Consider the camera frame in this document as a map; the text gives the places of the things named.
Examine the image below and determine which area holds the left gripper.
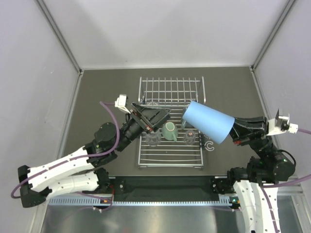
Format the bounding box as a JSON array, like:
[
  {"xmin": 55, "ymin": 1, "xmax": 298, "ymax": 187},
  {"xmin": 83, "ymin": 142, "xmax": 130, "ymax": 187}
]
[{"xmin": 115, "ymin": 102, "xmax": 172, "ymax": 152}]

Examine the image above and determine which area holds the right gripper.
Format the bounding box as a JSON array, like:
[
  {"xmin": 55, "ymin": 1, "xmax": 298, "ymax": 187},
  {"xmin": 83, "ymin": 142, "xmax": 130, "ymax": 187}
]
[{"xmin": 219, "ymin": 114, "xmax": 278, "ymax": 159}]

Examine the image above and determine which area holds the mint green cup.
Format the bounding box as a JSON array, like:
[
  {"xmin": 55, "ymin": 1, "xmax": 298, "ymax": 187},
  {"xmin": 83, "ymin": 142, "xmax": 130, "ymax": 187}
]
[{"xmin": 162, "ymin": 122, "xmax": 178, "ymax": 142}]

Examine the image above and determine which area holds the clear glass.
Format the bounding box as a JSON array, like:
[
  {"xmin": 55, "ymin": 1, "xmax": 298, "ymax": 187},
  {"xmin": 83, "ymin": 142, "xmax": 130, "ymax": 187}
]
[
  {"xmin": 183, "ymin": 130, "xmax": 196, "ymax": 146},
  {"xmin": 146, "ymin": 131, "xmax": 161, "ymax": 147}
]

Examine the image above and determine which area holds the grey-blue ceramic mug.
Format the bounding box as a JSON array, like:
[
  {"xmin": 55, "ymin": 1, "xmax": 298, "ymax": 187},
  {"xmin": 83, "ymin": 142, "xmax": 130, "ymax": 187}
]
[{"xmin": 181, "ymin": 107, "xmax": 193, "ymax": 129}]

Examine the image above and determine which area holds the blue plastic cup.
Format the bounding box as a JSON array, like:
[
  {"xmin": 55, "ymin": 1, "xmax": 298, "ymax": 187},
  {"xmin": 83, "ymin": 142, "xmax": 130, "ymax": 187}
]
[{"xmin": 182, "ymin": 101, "xmax": 235, "ymax": 144}]

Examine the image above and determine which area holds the pale speckled ceramic mug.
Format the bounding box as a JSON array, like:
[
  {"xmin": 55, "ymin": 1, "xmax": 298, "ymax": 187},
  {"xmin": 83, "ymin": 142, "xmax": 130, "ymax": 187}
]
[{"xmin": 146, "ymin": 102, "xmax": 158, "ymax": 106}]

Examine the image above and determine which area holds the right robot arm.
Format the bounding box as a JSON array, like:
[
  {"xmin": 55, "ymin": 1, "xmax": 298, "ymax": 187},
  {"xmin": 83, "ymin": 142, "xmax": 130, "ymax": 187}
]
[{"xmin": 226, "ymin": 114, "xmax": 298, "ymax": 233}]

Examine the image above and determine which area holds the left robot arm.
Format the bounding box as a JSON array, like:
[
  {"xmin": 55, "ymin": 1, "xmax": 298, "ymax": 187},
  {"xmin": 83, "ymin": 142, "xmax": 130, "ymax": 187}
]
[{"xmin": 11, "ymin": 102, "xmax": 171, "ymax": 208}]

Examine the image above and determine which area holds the metal wire dish rack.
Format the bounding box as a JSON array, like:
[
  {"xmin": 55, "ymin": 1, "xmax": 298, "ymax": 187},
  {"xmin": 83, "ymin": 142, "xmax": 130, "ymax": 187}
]
[{"xmin": 138, "ymin": 77, "xmax": 215, "ymax": 169}]

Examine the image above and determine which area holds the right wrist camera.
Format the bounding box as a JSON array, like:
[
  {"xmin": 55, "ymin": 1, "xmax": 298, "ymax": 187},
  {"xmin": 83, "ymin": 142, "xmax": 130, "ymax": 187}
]
[{"xmin": 267, "ymin": 108, "xmax": 298, "ymax": 136}]

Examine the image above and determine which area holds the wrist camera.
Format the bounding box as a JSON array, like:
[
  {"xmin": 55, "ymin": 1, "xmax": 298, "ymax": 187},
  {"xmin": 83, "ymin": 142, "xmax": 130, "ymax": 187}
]
[
  {"xmin": 114, "ymin": 94, "xmax": 130, "ymax": 114},
  {"xmin": 267, "ymin": 108, "xmax": 298, "ymax": 136}
]

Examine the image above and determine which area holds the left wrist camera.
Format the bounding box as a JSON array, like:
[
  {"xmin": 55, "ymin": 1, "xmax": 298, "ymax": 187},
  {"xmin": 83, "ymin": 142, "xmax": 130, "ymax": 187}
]
[{"xmin": 114, "ymin": 94, "xmax": 130, "ymax": 114}]

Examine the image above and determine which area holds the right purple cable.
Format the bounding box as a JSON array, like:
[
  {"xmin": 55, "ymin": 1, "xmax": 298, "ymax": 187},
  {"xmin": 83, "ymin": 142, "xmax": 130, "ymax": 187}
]
[{"xmin": 262, "ymin": 127, "xmax": 311, "ymax": 231}]

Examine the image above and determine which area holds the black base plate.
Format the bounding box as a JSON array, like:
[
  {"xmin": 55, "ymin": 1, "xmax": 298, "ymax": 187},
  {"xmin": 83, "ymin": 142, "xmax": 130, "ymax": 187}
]
[{"xmin": 110, "ymin": 176, "xmax": 219, "ymax": 202}]

